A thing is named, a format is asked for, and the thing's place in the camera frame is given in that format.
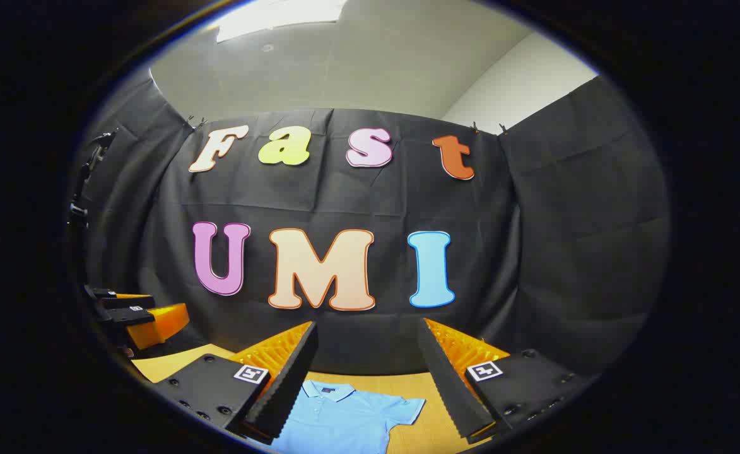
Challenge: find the black backdrop cloth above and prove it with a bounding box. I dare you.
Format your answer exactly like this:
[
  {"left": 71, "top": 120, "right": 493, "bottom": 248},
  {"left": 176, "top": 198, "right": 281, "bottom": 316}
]
[{"left": 73, "top": 74, "right": 670, "bottom": 379}]

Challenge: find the black clamp stand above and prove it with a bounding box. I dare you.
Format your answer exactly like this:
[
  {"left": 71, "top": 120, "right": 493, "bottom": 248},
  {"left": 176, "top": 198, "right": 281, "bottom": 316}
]
[{"left": 67, "top": 129, "right": 118, "bottom": 231}]

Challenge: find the ceiling light panel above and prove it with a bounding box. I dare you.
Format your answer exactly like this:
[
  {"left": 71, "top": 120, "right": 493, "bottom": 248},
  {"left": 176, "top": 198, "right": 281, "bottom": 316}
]
[{"left": 216, "top": 0, "right": 348, "bottom": 43}]

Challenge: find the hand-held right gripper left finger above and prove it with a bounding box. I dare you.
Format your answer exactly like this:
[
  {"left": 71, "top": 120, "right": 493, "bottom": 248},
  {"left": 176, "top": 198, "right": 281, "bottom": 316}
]
[{"left": 155, "top": 320, "right": 320, "bottom": 445}]

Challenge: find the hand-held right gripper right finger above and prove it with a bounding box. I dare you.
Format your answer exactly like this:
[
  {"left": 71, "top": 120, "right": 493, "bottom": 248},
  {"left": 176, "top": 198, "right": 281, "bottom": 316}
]
[{"left": 416, "top": 317, "right": 597, "bottom": 445}]

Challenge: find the light blue T-shirt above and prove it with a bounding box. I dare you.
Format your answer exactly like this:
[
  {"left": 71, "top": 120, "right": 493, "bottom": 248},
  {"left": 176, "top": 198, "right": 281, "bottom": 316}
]
[{"left": 269, "top": 380, "right": 426, "bottom": 454}]

